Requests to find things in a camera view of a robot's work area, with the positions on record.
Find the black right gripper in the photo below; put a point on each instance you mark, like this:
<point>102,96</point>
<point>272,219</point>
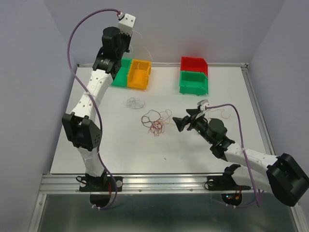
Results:
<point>187,119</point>

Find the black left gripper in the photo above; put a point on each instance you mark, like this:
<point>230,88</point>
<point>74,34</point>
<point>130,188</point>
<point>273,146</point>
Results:
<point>127,37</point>

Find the green plastic bin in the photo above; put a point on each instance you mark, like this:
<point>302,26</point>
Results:
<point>193,83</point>
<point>121,77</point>

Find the red plastic bin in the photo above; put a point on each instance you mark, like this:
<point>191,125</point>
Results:
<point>192,64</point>

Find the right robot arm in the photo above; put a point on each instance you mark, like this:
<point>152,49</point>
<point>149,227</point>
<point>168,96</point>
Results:
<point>280,175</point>

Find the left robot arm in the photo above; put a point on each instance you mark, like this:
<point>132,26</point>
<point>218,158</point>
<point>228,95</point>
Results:
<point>79,125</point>

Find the yellow plastic bin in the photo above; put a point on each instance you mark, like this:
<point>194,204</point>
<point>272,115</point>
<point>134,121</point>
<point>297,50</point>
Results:
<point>138,74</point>

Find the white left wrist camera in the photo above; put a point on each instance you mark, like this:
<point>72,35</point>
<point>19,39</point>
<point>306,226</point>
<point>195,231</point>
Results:
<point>126,23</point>

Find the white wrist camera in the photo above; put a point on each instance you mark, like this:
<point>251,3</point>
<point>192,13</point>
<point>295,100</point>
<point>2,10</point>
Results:
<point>126,23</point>
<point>203,106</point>

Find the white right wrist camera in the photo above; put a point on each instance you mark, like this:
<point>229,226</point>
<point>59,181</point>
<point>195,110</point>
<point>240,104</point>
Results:
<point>203,106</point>

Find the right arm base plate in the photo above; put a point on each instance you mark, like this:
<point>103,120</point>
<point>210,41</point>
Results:
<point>223,183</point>

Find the aluminium front rail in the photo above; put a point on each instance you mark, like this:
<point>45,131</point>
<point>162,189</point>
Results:
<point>132,184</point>

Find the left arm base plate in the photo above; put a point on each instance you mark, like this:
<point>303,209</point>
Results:
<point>95,184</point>

